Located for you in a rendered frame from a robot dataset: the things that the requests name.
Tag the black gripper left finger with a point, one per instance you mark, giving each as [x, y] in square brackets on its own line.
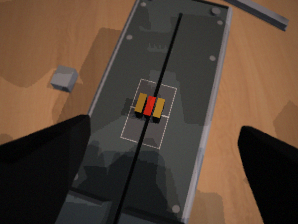
[37, 171]

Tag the grey rectangular base plate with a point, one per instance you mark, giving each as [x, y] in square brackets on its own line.
[151, 116]

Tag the small grey cube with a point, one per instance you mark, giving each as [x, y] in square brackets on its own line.
[64, 78]

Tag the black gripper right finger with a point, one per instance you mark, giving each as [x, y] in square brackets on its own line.
[271, 167]

